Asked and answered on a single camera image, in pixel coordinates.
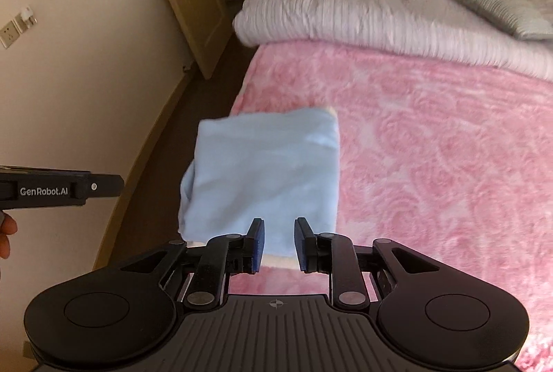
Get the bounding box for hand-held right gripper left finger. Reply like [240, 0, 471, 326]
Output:
[121, 217, 267, 311]

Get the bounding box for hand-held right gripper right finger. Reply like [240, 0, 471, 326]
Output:
[294, 217, 438, 309]

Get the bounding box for light blue sweater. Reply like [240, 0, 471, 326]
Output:
[178, 106, 342, 258]

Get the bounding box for person's left hand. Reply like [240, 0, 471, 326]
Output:
[0, 211, 19, 261]

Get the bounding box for pink floral blanket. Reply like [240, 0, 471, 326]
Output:
[181, 39, 553, 372]

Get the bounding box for striped pale quilt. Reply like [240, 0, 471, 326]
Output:
[232, 0, 553, 80]

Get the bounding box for grey pillow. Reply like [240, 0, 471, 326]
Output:
[445, 0, 553, 41]

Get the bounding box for wall socket with plug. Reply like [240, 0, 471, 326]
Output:
[13, 6, 39, 32]

